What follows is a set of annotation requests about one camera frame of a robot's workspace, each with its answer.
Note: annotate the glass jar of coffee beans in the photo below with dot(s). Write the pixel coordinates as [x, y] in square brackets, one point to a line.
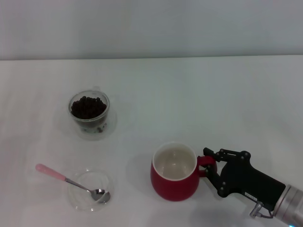
[78, 124]

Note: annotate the heap of coffee beans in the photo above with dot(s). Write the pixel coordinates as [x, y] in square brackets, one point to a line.
[88, 107]

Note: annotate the red mug white inside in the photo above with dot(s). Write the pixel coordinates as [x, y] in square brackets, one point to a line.
[172, 189]

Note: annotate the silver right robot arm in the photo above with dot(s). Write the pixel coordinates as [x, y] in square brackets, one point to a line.
[290, 205]

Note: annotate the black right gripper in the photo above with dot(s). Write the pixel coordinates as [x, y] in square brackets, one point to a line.
[246, 177]

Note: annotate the round clear glass lid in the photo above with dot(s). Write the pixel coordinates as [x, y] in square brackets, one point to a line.
[81, 197]

